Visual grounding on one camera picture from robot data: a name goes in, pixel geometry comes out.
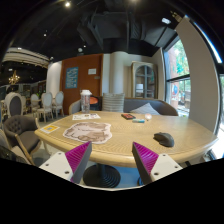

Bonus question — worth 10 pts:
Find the white printed paper sheet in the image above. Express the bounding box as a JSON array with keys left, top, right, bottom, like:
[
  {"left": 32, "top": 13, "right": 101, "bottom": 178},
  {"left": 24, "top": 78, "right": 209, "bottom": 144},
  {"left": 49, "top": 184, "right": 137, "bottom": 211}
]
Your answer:
[{"left": 72, "top": 113, "right": 101, "bottom": 120}]

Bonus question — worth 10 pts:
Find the teal small bar object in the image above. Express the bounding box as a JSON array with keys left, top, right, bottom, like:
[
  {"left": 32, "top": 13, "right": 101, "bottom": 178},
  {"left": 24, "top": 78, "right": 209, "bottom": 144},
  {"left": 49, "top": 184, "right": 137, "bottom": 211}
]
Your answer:
[{"left": 132, "top": 119, "right": 145, "bottom": 123}]

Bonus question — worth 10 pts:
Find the light grey pillow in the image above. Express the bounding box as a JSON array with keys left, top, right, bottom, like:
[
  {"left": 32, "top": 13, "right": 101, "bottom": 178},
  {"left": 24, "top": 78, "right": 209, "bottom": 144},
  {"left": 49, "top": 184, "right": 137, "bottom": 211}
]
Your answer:
[{"left": 131, "top": 103, "right": 158, "bottom": 115}]

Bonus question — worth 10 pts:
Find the dark grey sofa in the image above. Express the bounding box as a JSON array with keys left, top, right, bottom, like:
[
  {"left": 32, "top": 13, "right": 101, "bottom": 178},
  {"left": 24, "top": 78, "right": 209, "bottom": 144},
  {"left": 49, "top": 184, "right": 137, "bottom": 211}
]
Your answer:
[{"left": 69, "top": 97, "right": 178, "bottom": 116}]

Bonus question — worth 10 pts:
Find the gold chandelier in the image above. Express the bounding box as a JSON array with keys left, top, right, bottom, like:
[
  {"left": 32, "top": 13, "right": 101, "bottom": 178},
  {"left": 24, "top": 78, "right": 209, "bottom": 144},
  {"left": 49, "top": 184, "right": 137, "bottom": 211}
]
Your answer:
[{"left": 9, "top": 72, "right": 20, "bottom": 85}]

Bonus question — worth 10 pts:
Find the black and red phone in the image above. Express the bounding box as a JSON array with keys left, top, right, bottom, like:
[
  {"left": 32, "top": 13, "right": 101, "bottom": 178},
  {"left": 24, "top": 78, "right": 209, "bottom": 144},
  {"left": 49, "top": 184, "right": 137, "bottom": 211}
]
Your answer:
[{"left": 121, "top": 114, "right": 136, "bottom": 120}]

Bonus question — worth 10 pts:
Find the grey oval back chair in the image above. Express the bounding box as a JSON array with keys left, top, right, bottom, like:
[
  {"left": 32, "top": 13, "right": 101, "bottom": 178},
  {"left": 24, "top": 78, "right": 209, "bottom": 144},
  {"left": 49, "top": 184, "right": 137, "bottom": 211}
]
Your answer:
[{"left": 5, "top": 92, "right": 23, "bottom": 117}]

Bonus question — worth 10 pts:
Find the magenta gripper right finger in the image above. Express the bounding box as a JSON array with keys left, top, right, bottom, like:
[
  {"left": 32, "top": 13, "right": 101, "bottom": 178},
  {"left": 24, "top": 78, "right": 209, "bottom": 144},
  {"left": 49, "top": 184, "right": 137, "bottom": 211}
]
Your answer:
[{"left": 132, "top": 142, "right": 159, "bottom": 185}]

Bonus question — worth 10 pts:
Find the striped cushion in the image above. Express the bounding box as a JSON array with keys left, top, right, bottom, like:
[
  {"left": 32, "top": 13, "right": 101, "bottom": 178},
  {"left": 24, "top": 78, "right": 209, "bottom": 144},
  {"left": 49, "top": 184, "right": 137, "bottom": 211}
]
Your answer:
[{"left": 102, "top": 93, "right": 125, "bottom": 112}]

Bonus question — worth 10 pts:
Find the grey tufted armchair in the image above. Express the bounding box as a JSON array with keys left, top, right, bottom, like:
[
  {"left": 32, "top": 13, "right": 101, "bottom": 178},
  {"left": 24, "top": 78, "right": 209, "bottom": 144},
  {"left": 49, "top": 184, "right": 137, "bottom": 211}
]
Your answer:
[{"left": 4, "top": 115, "right": 40, "bottom": 155}]

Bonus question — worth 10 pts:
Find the dark grey computer mouse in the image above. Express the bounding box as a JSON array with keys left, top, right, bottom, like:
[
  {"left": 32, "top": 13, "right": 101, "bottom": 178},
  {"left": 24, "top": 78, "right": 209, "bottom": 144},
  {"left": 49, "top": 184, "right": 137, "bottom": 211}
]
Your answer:
[{"left": 154, "top": 132, "right": 174, "bottom": 147}]

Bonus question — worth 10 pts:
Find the yellow card sticker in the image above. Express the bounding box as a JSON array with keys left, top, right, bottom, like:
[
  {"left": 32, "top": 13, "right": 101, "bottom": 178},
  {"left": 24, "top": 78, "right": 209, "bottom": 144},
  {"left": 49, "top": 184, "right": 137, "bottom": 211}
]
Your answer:
[{"left": 41, "top": 125, "right": 58, "bottom": 134}]

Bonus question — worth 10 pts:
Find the white dining chair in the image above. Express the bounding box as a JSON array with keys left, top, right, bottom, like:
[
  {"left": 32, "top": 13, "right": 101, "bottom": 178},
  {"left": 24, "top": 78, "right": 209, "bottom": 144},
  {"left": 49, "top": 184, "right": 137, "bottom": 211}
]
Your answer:
[
  {"left": 37, "top": 92, "right": 53, "bottom": 117},
  {"left": 52, "top": 91, "right": 64, "bottom": 114}
]

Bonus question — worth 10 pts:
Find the clear plastic water bottle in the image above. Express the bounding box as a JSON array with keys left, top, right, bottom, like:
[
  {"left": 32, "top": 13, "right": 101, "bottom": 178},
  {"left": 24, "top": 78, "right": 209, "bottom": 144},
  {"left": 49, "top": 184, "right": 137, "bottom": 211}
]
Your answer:
[{"left": 81, "top": 90, "right": 92, "bottom": 114}]

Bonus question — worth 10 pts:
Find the blue wall poster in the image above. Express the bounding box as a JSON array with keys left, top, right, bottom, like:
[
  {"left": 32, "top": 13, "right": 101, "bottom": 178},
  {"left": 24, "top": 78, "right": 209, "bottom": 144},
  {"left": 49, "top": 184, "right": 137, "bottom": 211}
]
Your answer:
[{"left": 65, "top": 67, "right": 78, "bottom": 89}]

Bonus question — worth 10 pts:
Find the oval wooden table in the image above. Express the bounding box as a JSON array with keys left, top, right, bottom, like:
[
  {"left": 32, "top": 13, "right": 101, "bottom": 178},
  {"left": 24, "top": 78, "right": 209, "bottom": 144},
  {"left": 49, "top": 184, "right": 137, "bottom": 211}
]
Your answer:
[{"left": 35, "top": 111, "right": 217, "bottom": 187}]

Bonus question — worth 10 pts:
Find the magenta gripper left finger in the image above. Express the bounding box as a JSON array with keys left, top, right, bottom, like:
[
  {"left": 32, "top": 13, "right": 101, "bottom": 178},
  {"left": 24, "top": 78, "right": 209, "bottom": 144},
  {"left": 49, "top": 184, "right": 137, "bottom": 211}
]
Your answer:
[{"left": 65, "top": 141, "right": 92, "bottom": 184}]

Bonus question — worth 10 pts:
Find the grey arched display cabinet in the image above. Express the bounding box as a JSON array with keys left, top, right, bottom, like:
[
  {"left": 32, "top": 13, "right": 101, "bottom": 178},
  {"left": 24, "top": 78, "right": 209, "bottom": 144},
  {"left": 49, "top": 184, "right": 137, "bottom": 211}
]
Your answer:
[{"left": 131, "top": 61, "right": 158, "bottom": 99}]

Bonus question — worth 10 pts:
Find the small pink white object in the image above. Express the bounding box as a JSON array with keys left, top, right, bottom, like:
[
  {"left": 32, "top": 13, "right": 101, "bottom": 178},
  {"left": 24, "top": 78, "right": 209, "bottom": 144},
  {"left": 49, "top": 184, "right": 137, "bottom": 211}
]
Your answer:
[{"left": 145, "top": 114, "right": 152, "bottom": 121}]

